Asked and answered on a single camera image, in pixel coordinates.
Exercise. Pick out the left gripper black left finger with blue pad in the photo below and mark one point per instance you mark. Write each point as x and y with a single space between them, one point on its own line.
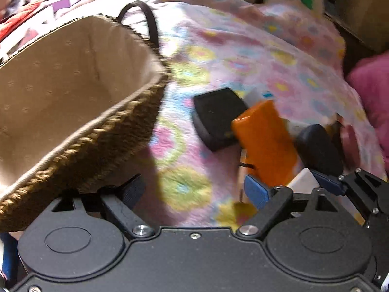
118 203

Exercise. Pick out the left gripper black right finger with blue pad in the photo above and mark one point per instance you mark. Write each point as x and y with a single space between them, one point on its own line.
271 203

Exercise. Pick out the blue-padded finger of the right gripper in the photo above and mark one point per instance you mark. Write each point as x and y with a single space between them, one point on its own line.
330 183

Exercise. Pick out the orange translucent plastic box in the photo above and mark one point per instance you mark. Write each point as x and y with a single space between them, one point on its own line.
270 149

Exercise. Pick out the white small box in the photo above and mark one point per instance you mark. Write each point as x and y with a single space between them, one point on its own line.
304 182

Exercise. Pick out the black oval case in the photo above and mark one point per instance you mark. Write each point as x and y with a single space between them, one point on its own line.
315 148

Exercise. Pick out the woven basket with beige liner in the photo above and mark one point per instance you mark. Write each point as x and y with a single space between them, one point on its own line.
74 104

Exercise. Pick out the black square case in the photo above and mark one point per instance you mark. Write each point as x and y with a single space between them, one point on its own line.
212 116

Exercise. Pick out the pink fluffy pillow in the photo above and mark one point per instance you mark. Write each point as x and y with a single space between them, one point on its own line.
370 79

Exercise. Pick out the floral pink blanket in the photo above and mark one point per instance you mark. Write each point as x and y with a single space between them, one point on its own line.
282 50

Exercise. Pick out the beige cardboard panel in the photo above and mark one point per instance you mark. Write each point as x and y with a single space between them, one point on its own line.
366 19

